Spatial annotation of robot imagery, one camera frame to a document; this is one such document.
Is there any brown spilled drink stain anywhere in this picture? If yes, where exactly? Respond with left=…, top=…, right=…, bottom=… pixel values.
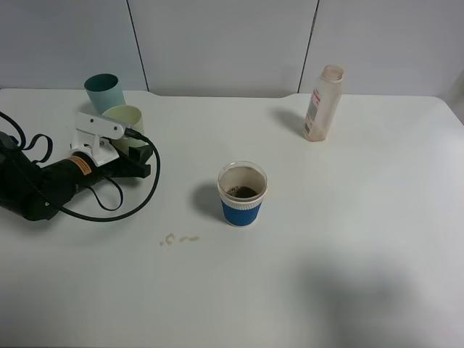
left=159, top=233, right=200, bottom=247

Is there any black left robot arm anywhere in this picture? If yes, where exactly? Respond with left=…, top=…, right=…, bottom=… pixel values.
left=1, top=133, right=153, bottom=221

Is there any white wrist camera on mount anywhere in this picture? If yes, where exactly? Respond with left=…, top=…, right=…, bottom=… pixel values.
left=70, top=112, right=131, bottom=167

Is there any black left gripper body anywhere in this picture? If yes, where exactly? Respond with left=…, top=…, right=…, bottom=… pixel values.
left=88, top=159, right=124, bottom=185

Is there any black left camera cable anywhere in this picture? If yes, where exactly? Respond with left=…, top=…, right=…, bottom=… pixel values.
left=0, top=110, right=162, bottom=223

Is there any pale green plastic cup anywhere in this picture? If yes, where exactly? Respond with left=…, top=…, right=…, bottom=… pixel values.
left=103, top=104, right=146, bottom=155

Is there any clear plastic beverage bottle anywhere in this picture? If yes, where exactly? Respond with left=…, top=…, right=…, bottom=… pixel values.
left=304, top=65, right=344, bottom=142

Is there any blue sleeved paper cup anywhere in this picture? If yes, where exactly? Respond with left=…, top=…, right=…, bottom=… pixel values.
left=217, top=161, right=268, bottom=227

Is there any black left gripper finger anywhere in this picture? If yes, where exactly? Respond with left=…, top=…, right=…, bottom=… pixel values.
left=125, top=145, right=149, bottom=165
left=115, top=163, right=151, bottom=178

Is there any teal plastic cup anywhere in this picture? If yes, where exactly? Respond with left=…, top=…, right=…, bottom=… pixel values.
left=84, top=73, right=126, bottom=115

